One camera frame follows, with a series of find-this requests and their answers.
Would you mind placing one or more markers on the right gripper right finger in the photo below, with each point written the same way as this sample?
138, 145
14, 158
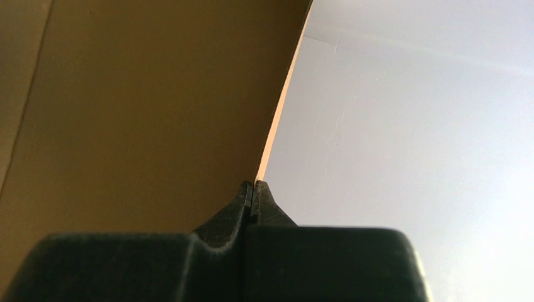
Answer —
287, 262

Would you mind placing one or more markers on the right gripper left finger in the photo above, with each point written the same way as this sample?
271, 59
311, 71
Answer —
204, 265

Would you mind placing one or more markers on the brown cardboard box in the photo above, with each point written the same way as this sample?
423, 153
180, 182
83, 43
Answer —
144, 116

